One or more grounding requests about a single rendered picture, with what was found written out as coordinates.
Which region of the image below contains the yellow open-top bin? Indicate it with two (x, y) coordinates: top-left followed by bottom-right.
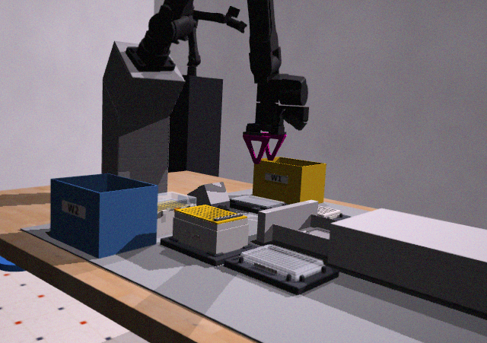
(253, 157), (326, 204)

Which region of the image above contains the blue open-top bin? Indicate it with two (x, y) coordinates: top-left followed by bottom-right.
(50, 173), (158, 259)

